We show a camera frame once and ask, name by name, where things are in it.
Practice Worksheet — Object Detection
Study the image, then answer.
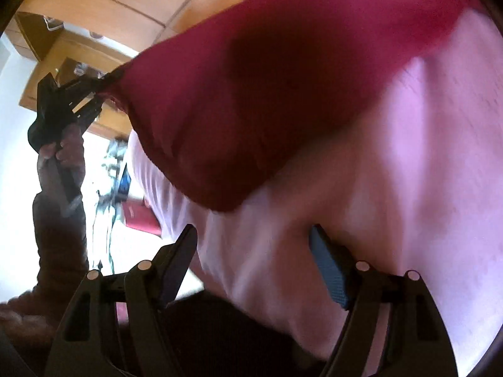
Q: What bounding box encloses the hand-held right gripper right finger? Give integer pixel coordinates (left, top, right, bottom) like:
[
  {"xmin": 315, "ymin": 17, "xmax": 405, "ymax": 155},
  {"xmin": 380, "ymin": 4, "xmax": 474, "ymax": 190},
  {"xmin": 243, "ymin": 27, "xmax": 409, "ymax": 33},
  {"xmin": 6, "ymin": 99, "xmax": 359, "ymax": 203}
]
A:
[{"xmin": 308, "ymin": 224, "xmax": 460, "ymax": 377}]

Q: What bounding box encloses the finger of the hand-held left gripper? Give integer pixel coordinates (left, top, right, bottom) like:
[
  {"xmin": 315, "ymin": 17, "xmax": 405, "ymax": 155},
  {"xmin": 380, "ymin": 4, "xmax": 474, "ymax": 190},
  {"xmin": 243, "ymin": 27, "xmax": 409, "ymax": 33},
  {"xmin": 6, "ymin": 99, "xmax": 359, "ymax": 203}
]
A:
[
  {"xmin": 71, "ymin": 95, "xmax": 106, "ymax": 131},
  {"xmin": 58, "ymin": 71, "xmax": 114, "ymax": 97}
]

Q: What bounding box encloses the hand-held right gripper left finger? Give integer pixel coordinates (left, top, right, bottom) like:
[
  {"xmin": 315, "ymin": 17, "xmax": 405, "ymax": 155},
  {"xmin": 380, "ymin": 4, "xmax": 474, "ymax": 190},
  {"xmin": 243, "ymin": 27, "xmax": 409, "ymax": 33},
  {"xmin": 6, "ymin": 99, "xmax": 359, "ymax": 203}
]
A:
[{"xmin": 44, "ymin": 224, "xmax": 198, "ymax": 377}]

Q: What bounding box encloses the dark red cloth garment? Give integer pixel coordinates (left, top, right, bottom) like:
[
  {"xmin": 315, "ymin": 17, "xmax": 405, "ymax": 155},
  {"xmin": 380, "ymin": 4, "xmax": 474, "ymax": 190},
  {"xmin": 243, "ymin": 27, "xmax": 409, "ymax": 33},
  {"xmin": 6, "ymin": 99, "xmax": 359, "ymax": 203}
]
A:
[{"xmin": 98, "ymin": 0, "xmax": 472, "ymax": 213}]

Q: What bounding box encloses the person's left hand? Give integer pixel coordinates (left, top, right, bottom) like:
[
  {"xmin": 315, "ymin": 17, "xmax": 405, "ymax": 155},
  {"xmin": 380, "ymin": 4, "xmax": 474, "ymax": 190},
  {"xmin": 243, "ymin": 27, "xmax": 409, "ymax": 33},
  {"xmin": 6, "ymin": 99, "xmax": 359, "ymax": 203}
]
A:
[{"xmin": 37, "ymin": 123, "xmax": 87, "ymax": 205}]

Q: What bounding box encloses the wooden desk shelf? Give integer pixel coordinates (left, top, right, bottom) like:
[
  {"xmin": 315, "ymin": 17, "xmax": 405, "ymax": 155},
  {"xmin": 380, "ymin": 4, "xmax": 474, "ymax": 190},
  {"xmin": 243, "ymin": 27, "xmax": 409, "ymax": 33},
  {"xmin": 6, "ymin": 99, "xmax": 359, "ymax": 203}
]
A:
[{"xmin": 19, "ymin": 12, "xmax": 136, "ymax": 139}]

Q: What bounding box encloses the red box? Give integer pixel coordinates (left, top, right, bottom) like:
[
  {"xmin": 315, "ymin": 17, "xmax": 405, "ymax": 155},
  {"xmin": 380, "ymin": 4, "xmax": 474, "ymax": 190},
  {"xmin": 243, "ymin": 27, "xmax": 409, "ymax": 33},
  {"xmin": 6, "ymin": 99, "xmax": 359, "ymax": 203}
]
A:
[{"xmin": 123, "ymin": 200, "xmax": 163, "ymax": 237}]

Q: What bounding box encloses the dark cloth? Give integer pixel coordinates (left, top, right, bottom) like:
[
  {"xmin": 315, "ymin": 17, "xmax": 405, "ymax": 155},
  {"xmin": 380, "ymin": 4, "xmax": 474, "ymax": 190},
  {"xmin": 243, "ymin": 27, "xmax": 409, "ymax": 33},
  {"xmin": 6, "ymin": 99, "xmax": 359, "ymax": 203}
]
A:
[{"xmin": 114, "ymin": 291, "xmax": 334, "ymax": 377}]

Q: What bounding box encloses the pink bed sheet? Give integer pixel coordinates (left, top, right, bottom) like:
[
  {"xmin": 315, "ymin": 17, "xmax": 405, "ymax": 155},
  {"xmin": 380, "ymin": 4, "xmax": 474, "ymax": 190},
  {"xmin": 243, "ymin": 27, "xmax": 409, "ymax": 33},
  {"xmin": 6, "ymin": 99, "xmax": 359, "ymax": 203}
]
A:
[{"xmin": 116, "ymin": 8, "xmax": 503, "ymax": 377}]

